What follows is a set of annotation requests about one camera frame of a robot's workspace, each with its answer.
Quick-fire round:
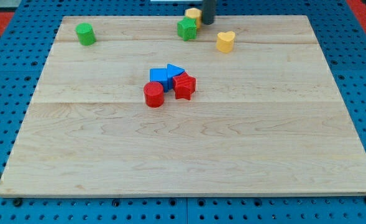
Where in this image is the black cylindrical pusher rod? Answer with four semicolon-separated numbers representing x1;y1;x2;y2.
202;0;217;25

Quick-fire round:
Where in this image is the blue cube block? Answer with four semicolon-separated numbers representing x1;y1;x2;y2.
149;68;169;92

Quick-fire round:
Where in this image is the green star block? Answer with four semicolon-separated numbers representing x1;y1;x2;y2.
177;17;197;41

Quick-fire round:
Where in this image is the red cylinder block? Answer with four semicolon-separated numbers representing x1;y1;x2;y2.
143;82;164;108

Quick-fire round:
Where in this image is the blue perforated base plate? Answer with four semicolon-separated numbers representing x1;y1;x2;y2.
0;0;366;223

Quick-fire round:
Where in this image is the wooden board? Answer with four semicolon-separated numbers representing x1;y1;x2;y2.
0;16;366;198

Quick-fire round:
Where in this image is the green cylinder block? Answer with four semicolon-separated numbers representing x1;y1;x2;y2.
75;22;96;46

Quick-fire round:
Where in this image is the blue triangle block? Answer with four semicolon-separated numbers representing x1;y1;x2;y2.
167;63;185;90

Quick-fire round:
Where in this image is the yellow heart block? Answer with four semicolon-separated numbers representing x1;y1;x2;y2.
216;31;236;53

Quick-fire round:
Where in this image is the yellow hexagon block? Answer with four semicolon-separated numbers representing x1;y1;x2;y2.
185;7;202;29

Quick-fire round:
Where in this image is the red star block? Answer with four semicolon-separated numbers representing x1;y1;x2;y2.
173;72;196;100

